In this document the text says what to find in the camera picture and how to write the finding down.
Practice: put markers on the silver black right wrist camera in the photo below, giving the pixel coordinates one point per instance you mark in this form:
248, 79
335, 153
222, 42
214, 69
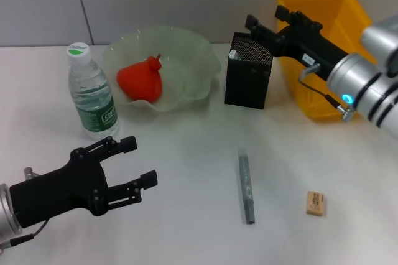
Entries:
379, 38

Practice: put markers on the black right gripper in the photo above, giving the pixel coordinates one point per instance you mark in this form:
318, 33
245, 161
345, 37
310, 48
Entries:
311, 44

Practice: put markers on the black mesh pen holder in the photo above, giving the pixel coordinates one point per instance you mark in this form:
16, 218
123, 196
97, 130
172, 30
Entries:
248, 81

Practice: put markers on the red-orange toy orange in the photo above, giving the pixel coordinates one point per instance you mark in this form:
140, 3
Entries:
140, 78

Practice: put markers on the grey pen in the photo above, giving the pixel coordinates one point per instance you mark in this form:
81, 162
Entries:
247, 199

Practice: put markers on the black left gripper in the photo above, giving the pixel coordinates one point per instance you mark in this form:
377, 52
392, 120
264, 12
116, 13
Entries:
62, 190

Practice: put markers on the pale green glass fruit plate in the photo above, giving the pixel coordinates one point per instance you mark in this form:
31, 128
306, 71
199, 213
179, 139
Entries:
186, 59

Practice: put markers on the clear green-label water bottle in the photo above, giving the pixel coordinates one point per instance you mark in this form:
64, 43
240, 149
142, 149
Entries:
96, 106

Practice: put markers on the beige eraser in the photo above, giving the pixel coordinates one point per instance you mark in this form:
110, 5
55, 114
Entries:
316, 204

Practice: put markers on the yellow plastic bin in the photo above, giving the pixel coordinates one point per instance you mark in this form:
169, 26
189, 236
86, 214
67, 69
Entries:
342, 13

